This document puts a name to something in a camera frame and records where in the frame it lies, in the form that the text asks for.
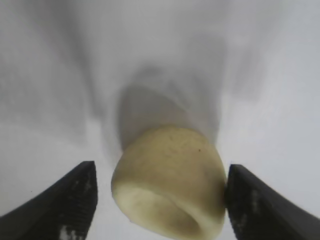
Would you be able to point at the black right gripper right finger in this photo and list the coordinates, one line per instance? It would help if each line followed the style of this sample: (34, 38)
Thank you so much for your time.
(265, 215)

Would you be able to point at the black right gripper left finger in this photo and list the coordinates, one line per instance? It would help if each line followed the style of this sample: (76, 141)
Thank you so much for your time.
(57, 207)

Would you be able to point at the pale yellow egg yolk pastry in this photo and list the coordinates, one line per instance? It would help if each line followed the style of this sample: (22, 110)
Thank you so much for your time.
(170, 175)

